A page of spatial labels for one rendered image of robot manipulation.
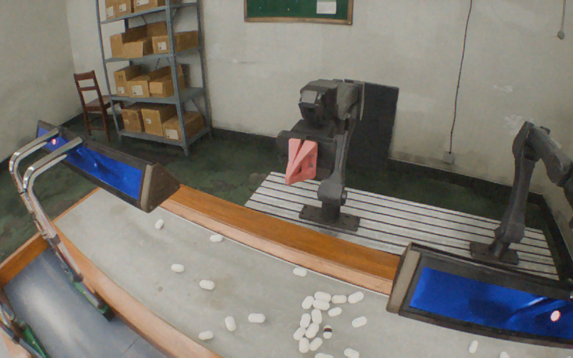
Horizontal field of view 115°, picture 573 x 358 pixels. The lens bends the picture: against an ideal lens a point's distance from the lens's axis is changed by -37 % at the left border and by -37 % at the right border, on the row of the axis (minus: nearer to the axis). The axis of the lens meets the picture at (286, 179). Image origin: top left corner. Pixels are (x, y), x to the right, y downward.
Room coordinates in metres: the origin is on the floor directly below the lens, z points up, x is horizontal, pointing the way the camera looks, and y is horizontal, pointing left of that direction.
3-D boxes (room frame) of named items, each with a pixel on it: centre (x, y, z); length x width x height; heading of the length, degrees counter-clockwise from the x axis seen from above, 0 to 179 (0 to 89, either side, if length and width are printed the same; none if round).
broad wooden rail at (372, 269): (0.48, -0.13, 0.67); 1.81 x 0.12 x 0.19; 63
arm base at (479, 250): (0.50, -0.70, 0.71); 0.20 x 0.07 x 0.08; 69
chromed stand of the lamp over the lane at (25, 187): (0.41, 0.51, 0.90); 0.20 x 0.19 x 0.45; 63
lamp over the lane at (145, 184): (0.48, 0.47, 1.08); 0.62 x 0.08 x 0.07; 63
